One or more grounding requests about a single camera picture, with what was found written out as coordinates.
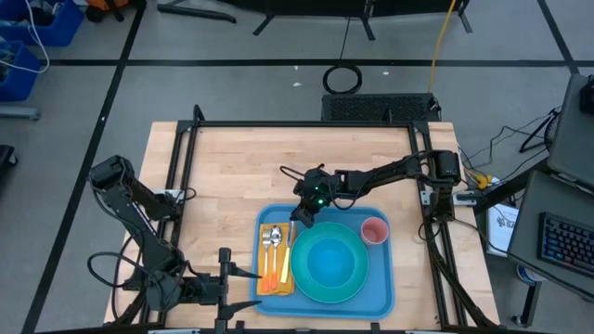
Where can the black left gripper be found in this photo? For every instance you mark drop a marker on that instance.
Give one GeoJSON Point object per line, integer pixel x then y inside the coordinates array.
{"type": "Point", "coordinates": [204, 290]}

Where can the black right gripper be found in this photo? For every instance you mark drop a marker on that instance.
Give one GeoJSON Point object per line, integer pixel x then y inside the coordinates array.
{"type": "Point", "coordinates": [315, 195]}

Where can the blue ribbed bowl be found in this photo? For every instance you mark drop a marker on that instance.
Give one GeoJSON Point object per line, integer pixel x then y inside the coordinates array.
{"type": "Point", "coordinates": [331, 263]}

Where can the yellow cloth napkin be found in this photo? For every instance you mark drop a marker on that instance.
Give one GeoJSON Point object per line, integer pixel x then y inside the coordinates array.
{"type": "Point", "coordinates": [291, 287]}

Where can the teal bowl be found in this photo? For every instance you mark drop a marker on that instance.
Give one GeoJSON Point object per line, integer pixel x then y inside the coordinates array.
{"type": "Point", "coordinates": [299, 278]}

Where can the pink plastic cup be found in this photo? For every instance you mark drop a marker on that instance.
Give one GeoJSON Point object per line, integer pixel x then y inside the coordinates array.
{"type": "Point", "coordinates": [375, 230]}

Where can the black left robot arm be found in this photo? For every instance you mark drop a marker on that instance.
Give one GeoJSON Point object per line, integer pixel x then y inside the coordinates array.
{"type": "Point", "coordinates": [139, 222]}

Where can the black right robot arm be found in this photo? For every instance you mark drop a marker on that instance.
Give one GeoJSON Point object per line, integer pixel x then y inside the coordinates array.
{"type": "Point", "coordinates": [394, 169]}

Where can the blue plastic tray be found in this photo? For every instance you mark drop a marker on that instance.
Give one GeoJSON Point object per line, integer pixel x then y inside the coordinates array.
{"type": "Point", "coordinates": [325, 311]}

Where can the black ventilated equipment case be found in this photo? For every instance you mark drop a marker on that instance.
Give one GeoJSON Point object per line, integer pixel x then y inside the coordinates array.
{"type": "Point", "coordinates": [380, 107]}

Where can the white printed paper sheet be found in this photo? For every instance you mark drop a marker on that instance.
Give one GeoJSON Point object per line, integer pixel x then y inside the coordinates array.
{"type": "Point", "coordinates": [503, 227]}

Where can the black partition panel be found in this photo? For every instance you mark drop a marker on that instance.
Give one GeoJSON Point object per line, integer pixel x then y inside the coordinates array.
{"type": "Point", "coordinates": [325, 7]}

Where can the grey computer desk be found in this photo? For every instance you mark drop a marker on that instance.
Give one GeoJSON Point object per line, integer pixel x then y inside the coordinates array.
{"type": "Point", "coordinates": [524, 222]}

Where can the blue tape roll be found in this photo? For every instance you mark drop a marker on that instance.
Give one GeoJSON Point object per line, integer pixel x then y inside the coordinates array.
{"type": "Point", "coordinates": [526, 274]}

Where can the black computer keyboard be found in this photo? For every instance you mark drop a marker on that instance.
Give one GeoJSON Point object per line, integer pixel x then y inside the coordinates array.
{"type": "Point", "coordinates": [566, 243]}

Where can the grey desk panel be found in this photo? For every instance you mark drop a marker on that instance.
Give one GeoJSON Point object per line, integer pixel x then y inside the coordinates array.
{"type": "Point", "coordinates": [571, 134]}

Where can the orange and black bag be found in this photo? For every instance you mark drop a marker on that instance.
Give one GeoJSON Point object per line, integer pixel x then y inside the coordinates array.
{"type": "Point", "coordinates": [111, 3]}

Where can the blue plastic storage bin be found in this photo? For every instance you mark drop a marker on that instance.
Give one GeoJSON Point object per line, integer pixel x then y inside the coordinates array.
{"type": "Point", "coordinates": [18, 83]}
{"type": "Point", "coordinates": [65, 28]}

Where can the black device box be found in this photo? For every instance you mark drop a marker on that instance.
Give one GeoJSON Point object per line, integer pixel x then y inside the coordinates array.
{"type": "Point", "coordinates": [587, 95]}

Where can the black aluminium table frame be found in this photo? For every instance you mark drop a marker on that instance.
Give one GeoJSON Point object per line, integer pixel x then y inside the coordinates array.
{"type": "Point", "coordinates": [301, 124]}

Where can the silver metal bracket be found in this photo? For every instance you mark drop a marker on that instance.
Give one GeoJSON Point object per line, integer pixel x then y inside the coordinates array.
{"type": "Point", "coordinates": [164, 192]}
{"type": "Point", "coordinates": [426, 198]}

